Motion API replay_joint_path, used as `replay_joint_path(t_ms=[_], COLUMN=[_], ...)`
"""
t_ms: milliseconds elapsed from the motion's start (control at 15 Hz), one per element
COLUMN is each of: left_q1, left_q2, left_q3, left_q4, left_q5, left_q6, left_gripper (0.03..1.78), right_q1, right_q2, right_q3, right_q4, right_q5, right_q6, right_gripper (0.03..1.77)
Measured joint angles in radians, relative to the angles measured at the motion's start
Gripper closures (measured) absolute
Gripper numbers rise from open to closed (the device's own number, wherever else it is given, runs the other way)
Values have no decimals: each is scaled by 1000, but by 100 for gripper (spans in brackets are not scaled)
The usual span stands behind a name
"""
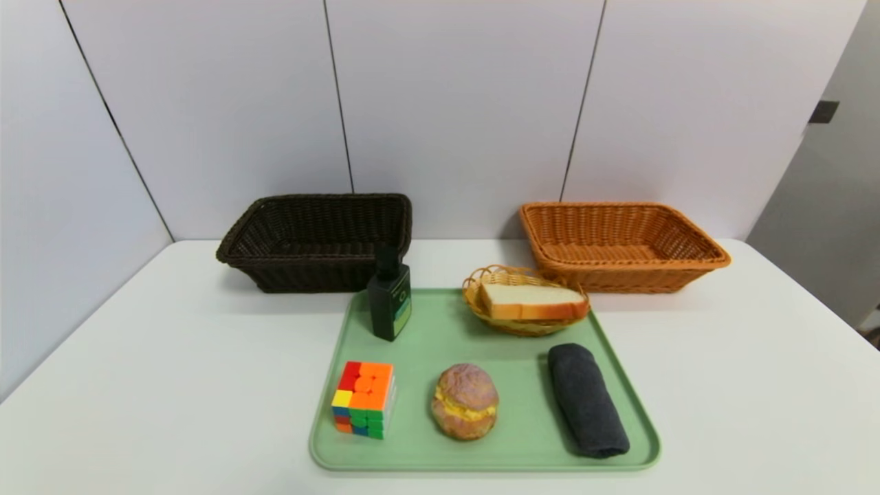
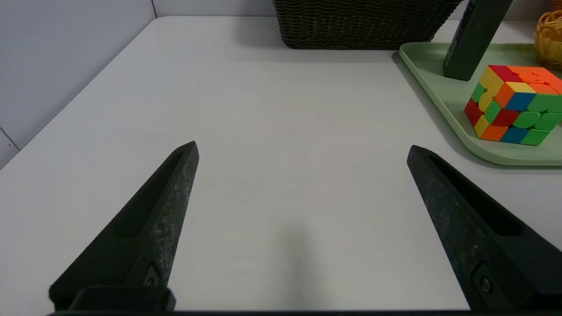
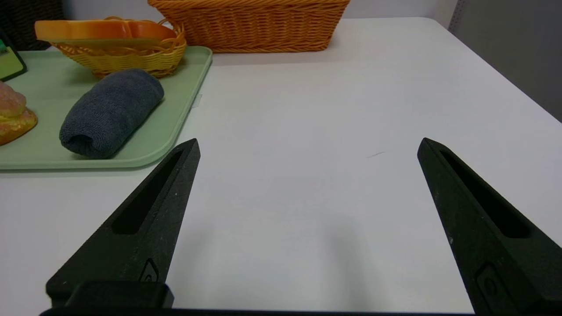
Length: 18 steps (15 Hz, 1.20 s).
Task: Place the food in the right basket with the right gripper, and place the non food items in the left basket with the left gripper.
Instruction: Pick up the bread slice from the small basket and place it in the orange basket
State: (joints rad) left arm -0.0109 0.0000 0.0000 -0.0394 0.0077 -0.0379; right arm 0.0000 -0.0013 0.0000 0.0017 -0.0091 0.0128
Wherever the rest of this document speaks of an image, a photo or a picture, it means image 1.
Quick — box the white toast bread slice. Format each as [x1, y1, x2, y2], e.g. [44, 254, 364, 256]
[479, 283, 591, 321]

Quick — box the cream bun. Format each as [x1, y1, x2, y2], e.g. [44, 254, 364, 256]
[431, 364, 500, 441]

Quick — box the dark grey towel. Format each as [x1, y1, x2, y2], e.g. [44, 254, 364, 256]
[548, 343, 630, 459]

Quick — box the small yellow wicker basket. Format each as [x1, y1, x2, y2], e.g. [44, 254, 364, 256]
[462, 265, 591, 338]

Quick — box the dark brown wicker basket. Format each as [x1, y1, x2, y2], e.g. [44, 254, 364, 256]
[216, 193, 413, 294]

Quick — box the orange wicker basket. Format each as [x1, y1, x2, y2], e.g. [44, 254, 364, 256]
[519, 201, 732, 294]

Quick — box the dark green bottle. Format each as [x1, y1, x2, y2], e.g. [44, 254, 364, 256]
[366, 242, 412, 342]

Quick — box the light green plastic tray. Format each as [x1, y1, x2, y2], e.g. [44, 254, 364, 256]
[309, 287, 662, 474]

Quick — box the multicoloured puzzle cube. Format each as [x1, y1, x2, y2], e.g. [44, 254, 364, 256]
[331, 362, 396, 441]

